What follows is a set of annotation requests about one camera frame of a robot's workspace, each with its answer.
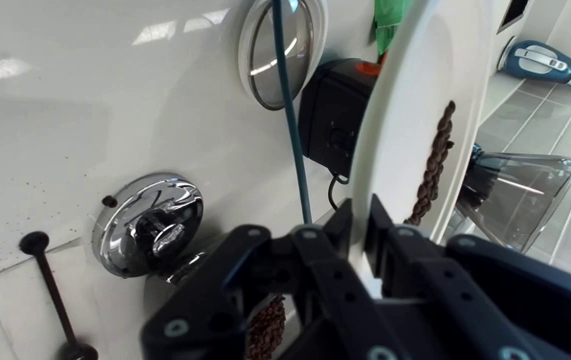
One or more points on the brown coffee beans pile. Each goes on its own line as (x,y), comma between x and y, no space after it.
(433,169)

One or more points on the white plate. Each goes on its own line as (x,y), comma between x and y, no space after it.
(439,58)

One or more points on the chrome jar lid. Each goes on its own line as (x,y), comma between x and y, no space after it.
(147,222)

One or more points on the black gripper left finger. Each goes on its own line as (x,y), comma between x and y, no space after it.
(210,313)

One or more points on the black coffee grinder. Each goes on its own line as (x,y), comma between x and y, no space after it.
(330,111)

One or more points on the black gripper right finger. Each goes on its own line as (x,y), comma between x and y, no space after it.
(469,299)

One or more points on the glass coffee bean jar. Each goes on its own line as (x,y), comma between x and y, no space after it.
(267,329)

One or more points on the black coffee scoop spoon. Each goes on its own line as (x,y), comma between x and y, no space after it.
(34,244)

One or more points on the blue white handheld vacuum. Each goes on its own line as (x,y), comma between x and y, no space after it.
(534,60)

